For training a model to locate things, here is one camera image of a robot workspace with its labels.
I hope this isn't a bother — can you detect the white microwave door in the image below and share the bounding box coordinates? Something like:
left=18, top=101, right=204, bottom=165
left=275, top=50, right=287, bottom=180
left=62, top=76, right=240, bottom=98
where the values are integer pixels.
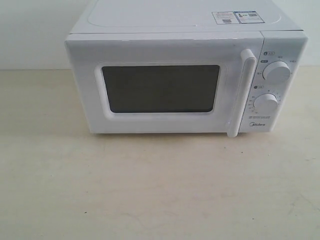
left=65, top=31, right=264, bottom=137

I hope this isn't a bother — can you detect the white microwave oven body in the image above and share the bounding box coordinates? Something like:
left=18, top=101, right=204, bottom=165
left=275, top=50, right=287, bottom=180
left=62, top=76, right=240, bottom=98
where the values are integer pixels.
left=67, top=0, right=308, bottom=133

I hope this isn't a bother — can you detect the white lower control knob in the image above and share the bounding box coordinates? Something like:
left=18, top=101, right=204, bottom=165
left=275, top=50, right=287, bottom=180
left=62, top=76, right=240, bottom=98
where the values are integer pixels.
left=253, top=93, right=279, bottom=114

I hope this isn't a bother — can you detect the white control knob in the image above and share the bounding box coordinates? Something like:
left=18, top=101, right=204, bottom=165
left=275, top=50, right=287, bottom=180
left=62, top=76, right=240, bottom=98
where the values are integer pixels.
left=262, top=61, right=291, bottom=84
left=253, top=93, right=279, bottom=114

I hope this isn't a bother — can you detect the white upper control knob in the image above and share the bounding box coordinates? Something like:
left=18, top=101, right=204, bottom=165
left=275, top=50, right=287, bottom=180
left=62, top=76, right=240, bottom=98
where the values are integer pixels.
left=262, top=61, right=291, bottom=84

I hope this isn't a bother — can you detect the blue white warning sticker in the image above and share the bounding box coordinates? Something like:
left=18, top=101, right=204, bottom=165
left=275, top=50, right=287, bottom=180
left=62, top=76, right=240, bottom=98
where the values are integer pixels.
left=212, top=10, right=265, bottom=25

